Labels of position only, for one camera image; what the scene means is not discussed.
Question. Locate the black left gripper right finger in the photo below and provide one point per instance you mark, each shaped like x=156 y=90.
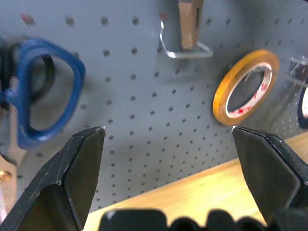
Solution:
x=269 y=173

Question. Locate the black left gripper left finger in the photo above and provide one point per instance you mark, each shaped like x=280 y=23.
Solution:
x=55 y=192

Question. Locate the dark blue tape roll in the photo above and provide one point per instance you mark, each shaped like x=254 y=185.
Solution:
x=300 y=115

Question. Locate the orange tape roll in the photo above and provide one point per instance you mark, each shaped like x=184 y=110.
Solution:
x=222 y=96

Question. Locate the clear plastic pegboard hook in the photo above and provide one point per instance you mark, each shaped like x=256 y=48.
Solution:
x=297 y=65

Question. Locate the grey metal pegboard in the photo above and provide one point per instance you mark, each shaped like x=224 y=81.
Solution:
x=144 y=96

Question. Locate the red-tipped pegboard hook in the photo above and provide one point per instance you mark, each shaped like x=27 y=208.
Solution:
x=27 y=19

